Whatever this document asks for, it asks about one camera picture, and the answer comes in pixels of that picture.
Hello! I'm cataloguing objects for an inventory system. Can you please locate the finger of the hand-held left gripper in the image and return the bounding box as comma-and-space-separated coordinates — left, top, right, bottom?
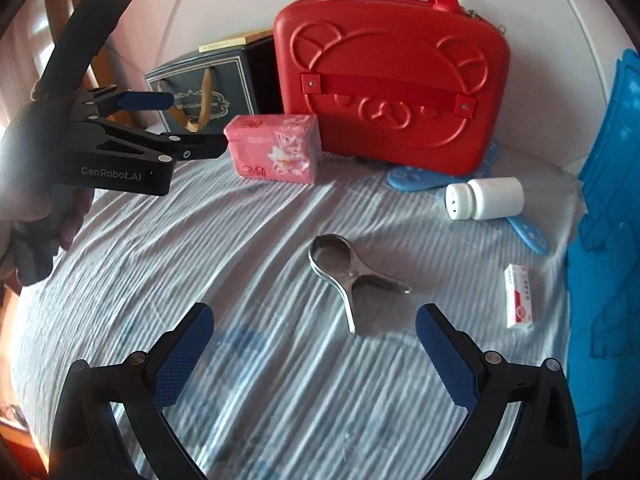
95, 117, 231, 163
80, 87, 176, 117

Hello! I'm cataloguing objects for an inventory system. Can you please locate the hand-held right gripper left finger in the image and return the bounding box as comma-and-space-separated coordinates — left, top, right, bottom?
47, 302, 216, 480

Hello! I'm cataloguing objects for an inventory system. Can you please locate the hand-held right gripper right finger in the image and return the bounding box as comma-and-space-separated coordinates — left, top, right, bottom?
415, 302, 583, 480

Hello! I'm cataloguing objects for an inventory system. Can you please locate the pink tissue pack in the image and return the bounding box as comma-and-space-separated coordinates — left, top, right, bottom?
223, 114, 322, 187

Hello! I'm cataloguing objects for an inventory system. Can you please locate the metal spring clamp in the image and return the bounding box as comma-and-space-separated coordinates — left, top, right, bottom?
308, 234, 413, 335

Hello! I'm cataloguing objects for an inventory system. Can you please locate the blue fabric storage bin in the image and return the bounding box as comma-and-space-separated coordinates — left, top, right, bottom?
565, 49, 640, 480

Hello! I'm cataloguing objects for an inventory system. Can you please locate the person's left hand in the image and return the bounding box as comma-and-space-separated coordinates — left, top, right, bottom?
0, 105, 93, 286

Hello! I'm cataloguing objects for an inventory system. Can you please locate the dark gift box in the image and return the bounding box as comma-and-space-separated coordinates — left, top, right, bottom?
145, 35, 286, 133

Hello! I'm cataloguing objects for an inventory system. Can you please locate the small white red box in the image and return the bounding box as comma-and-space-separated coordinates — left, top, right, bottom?
503, 263, 535, 330

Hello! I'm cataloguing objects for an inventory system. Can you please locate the striped bed sheet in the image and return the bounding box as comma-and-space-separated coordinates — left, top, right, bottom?
7, 125, 601, 480

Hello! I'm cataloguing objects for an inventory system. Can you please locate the cream flat box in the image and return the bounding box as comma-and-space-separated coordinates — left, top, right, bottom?
199, 31, 275, 53

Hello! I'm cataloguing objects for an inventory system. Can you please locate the white padded headboard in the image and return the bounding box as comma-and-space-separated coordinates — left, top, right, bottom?
75, 0, 640, 176

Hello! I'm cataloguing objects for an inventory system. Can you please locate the white pill bottle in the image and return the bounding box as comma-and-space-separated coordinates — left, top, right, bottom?
445, 177, 525, 222

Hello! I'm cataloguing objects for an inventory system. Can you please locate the red bear-embossed suitcase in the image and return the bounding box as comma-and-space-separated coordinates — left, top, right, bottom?
272, 0, 511, 177

